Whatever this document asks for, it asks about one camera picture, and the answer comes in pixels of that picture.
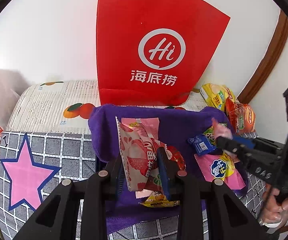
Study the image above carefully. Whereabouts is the red small snack packet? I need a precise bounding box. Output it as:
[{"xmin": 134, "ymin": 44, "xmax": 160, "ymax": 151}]
[{"xmin": 166, "ymin": 145, "xmax": 186, "ymax": 171}]

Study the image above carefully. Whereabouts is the yellow rice cracker packet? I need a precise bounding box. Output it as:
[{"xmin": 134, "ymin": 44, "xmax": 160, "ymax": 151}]
[{"xmin": 140, "ymin": 192, "xmax": 180, "ymax": 208}]

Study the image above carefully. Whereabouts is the pale pink candy packet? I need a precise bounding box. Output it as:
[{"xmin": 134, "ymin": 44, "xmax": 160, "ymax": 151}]
[{"xmin": 135, "ymin": 189, "xmax": 153, "ymax": 199}]

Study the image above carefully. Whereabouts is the long toy story snack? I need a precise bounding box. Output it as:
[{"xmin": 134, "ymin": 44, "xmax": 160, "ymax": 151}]
[{"xmin": 212, "ymin": 118, "xmax": 233, "ymax": 140}]

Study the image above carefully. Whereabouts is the strawberry white snack packet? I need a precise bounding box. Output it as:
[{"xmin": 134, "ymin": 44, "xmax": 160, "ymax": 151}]
[{"xmin": 116, "ymin": 119, "xmax": 166, "ymax": 192}]

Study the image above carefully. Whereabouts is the pink yellow crisps packet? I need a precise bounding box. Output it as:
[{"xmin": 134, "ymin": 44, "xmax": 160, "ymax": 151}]
[{"xmin": 194, "ymin": 153, "xmax": 246, "ymax": 190}]

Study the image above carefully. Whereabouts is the green snack packet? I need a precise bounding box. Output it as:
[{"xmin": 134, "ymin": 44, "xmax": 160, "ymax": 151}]
[{"xmin": 203, "ymin": 123, "xmax": 227, "ymax": 146}]

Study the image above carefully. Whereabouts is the blue cookie packet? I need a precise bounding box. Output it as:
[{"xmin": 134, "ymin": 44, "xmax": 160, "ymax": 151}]
[{"xmin": 187, "ymin": 134, "xmax": 217, "ymax": 157}]

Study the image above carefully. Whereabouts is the pink wafer packet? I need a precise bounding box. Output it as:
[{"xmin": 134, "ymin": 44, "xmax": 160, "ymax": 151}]
[{"xmin": 121, "ymin": 118, "xmax": 159, "ymax": 140}]

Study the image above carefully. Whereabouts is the person right hand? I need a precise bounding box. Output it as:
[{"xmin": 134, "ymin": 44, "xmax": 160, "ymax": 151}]
[{"xmin": 259, "ymin": 184, "xmax": 288, "ymax": 228}]

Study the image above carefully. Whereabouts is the orange chips bag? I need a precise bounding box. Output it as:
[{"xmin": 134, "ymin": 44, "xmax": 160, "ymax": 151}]
[{"xmin": 225, "ymin": 98, "xmax": 256, "ymax": 135}]

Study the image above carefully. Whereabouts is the purple towel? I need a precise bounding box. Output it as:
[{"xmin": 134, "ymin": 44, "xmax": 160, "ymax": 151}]
[{"xmin": 88, "ymin": 104, "xmax": 229, "ymax": 233}]

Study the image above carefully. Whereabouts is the yellow chips bag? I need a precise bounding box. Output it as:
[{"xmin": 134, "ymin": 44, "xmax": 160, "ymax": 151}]
[{"xmin": 199, "ymin": 83, "xmax": 236, "ymax": 112}]

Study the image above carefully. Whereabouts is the pink paper star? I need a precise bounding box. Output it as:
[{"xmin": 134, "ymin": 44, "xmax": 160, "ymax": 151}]
[{"xmin": 0, "ymin": 134, "xmax": 61, "ymax": 211}]

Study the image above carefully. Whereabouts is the red paper shopping bag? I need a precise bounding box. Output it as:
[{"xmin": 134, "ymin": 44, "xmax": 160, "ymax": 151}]
[{"xmin": 96, "ymin": 0, "xmax": 230, "ymax": 106}]

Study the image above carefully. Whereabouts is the wooden door frame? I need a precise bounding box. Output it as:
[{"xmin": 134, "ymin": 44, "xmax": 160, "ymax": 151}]
[{"xmin": 237, "ymin": 10, "xmax": 288, "ymax": 103}]

